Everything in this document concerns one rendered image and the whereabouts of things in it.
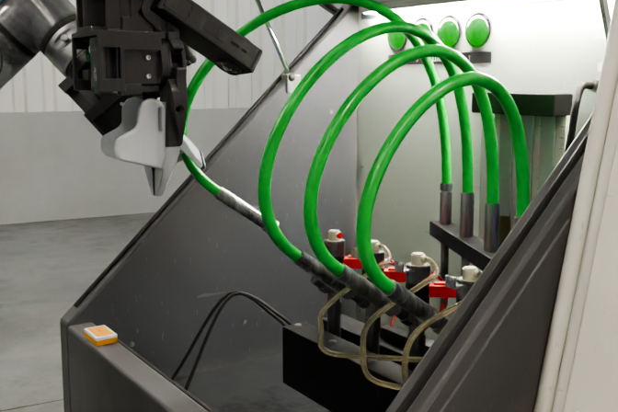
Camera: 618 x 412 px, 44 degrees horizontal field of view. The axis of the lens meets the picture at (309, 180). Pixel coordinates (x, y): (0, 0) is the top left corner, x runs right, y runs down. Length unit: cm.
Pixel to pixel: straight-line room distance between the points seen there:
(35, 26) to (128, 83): 42
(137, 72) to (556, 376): 47
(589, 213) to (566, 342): 12
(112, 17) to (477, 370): 44
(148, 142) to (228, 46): 12
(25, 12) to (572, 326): 77
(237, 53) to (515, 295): 34
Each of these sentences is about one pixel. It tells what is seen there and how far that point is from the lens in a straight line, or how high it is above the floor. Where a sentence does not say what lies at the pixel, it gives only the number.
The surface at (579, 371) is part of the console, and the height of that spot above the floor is 105.
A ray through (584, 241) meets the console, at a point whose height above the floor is 116.
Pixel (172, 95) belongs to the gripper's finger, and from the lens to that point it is 70.
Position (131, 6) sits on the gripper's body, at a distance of 72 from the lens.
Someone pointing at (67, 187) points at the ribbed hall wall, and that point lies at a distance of 749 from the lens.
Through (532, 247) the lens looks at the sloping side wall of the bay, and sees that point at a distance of 73.
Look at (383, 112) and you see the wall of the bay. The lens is 135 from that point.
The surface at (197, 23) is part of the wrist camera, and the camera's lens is 73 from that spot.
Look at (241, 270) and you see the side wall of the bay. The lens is 131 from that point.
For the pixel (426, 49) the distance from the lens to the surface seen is 86.
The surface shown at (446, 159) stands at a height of 119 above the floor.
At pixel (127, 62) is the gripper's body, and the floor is 132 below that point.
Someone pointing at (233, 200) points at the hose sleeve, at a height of 115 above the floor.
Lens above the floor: 131
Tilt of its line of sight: 8 degrees down
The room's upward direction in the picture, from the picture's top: straight up
